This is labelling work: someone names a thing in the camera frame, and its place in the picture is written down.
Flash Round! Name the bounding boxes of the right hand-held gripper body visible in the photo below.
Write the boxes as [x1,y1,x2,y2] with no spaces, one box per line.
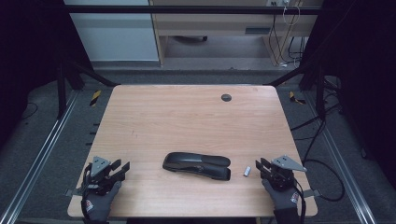
[268,154,308,192]

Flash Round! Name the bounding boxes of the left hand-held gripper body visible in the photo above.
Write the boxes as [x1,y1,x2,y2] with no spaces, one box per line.
[82,155,121,196]

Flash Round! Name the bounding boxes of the black stapler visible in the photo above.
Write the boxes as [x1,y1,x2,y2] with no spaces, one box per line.
[162,151,232,182]

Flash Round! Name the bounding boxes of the person's right hand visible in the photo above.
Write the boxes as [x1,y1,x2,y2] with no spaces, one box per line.
[261,179,302,213]

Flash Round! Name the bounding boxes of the person's left hand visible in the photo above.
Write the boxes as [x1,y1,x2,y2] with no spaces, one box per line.
[81,181,122,223]

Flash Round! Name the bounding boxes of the grey tape strip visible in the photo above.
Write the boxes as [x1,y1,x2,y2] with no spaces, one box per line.
[303,189,322,199]
[64,188,84,198]

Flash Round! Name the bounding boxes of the yellow black tape piece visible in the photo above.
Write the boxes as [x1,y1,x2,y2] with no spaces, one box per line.
[89,90,103,107]
[289,91,307,105]

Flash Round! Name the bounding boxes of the black metal stand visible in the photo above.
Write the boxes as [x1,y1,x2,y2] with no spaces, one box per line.
[266,61,329,119]
[55,58,121,119]

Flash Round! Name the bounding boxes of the black curtain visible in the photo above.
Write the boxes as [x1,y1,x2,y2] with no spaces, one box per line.
[0,0,94,147]
[299,0,396,189]

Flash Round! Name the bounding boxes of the white cabinet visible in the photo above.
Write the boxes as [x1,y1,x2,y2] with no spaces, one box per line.
[63,0,160,63]

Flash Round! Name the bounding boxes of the dark object under desk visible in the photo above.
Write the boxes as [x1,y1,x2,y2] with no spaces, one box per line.
[172,35,209,44]

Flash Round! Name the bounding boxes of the light wooden desk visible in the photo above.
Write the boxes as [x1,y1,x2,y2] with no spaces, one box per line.
[148,0,323,67]

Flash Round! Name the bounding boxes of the thick black floor cable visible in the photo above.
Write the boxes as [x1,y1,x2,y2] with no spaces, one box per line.
[289,102,347,203]

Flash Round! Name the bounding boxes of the aluminium floor rail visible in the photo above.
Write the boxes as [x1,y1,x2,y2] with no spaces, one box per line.
[303,91,378,224]
[0,90,80,224]

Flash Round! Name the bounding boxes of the thin black floor cable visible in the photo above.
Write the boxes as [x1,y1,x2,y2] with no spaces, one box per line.
[18,101,39,121]

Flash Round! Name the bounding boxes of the black hanging cables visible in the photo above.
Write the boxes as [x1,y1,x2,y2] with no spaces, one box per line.
[268,0,310,68]

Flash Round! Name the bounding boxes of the white looped cable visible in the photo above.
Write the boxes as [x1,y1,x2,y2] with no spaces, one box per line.
[282,0,302,27]

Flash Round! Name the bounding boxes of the black horizontal frame bar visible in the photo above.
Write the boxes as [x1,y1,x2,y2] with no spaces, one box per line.
[64,4,325,15]

